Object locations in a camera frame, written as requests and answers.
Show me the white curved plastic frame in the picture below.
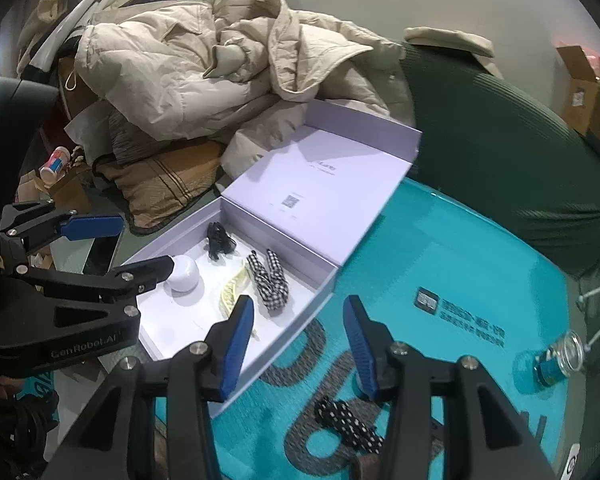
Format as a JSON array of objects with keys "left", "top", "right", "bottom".
[{"left": 17, "top": 0, "right": 136, "bottom": 83}]

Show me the white bottle with red-blue label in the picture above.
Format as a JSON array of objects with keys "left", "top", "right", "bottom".
[{"left": 40, "top": 146, "right": 73, "bottom": 181}]

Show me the brown striped pillow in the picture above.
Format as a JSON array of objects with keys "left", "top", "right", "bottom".
[{"left": 92, "top": 140, "right": 228, "bottom": 235}]

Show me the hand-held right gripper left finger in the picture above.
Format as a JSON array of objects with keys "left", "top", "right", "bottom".
[{"left": 40, "top": 295, "right": 256, "bottom": 480}]

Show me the brown cardboard piece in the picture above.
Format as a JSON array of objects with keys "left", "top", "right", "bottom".
[{"left": 47, "top": 165, "right": 93, "bottom": 213}]

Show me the cream cloth hat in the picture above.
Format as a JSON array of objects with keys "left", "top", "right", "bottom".
[{"left": 404, "top": 26, "right": 496, "bottom": 78}]

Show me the black smartphone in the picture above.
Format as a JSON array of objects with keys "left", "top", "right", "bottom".
[{"left": 82, "top": 232, "right": 124, "bottom": 277}]

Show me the glass jar with blue label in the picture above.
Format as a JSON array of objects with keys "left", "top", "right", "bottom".
[{"left": 536, "top": 331, "right": 586, "bottom": 388}]

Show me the black cable bundle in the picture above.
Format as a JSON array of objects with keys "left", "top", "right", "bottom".
[{"left": 0, "top": 394, "right": 60, "bottom": 480}]

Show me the green covered sofa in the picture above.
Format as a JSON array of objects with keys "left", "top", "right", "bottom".
[{"left": 399, "top": 42, "right": 600, "bottom": 480}]

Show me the small black claw clip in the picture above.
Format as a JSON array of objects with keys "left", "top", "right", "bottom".
[{"left": 206, "top": 222, "right": 236, "bottom": 261}]

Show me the black polka dot scrunchie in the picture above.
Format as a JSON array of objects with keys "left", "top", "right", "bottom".
[{"left": 314, "top": 396, "right": 385, "bottom": 456}]

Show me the cream hair claw clip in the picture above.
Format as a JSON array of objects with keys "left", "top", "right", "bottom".
[{"left": 219, "top": 259, "right": 262, "bottom": 343}]

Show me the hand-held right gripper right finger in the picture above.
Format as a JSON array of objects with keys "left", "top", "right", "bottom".
[{"left": 342, "top": 295, "right": 556, "bottom": 480}]

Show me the beige puffer jacket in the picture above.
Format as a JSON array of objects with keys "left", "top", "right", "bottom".
[{"left": 20, "top": 0, "right": 416, "bottom": 181}]

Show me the white round case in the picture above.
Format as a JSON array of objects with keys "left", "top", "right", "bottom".
[{"left": 164, "top": 255, "right": 201, "bottom": 293}]

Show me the black white gingham scrunchie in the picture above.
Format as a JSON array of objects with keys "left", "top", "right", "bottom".
[{"left": 245, "top": 249, "right": 290, "bottom": 316}]

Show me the lavender gift box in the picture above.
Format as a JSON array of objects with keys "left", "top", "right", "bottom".
[{"left": 121, "top": 99, "right": 423, "bottom": 418}]

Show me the teal printed bubble mailer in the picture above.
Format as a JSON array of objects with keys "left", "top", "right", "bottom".
[{"left": 152, "top": 176, "right": 581, "bottom": 480}]

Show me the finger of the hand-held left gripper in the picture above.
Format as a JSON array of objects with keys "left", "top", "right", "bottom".
[
  {"left": 15, "top": 256, "right": 175, "bottom": 307},
  {"left": 0, "top": 201, "right": 126, "bottom": 256}
]

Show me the grey-brown knit cloth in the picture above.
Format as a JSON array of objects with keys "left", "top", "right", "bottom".
[{"left": 107, "top": 107, "right": 186, "bottom": 163}]

